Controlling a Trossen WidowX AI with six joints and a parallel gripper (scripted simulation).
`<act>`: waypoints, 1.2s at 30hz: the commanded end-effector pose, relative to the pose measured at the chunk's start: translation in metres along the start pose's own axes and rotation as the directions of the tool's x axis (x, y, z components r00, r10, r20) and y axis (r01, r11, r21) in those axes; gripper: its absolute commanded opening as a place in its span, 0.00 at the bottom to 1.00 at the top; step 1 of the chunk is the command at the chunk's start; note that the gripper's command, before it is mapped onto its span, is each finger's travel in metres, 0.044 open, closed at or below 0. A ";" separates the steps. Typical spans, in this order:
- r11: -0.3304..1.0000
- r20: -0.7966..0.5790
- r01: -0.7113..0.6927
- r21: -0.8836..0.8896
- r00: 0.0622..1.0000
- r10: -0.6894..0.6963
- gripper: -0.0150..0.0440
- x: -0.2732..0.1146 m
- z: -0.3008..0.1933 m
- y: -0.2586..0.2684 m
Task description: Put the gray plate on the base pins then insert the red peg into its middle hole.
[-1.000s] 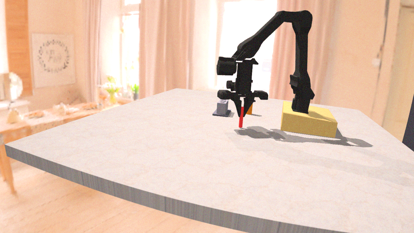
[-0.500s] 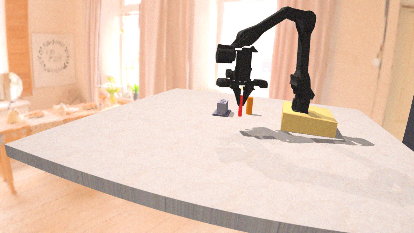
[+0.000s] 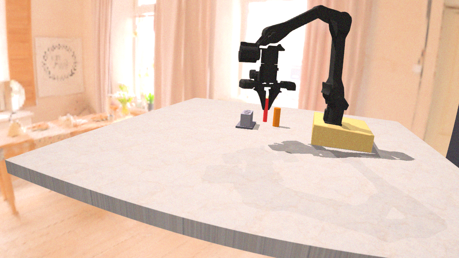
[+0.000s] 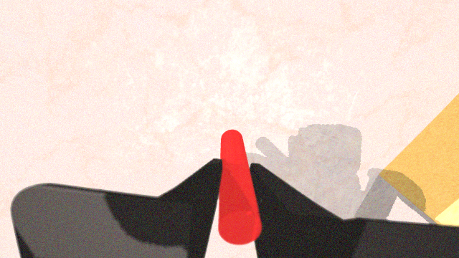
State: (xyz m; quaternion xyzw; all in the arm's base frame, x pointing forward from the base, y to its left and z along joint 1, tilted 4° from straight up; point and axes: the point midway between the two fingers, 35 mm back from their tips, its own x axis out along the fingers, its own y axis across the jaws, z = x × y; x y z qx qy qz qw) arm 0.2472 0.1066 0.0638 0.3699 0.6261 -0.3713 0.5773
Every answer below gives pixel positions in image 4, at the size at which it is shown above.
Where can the red peg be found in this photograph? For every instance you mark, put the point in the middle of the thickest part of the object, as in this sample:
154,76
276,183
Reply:
239,219

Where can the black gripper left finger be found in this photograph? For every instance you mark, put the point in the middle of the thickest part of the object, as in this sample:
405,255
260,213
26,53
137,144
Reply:
55,220

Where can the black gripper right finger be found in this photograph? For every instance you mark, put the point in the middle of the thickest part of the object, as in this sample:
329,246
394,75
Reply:
293,226

